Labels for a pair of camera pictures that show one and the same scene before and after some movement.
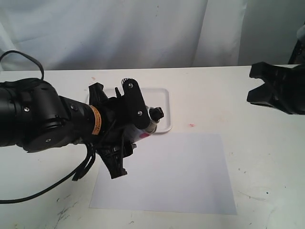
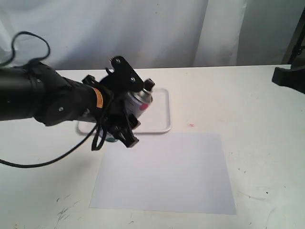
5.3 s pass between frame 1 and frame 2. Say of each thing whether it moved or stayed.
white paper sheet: stayed
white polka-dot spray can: moved
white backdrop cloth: stayed
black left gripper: moved
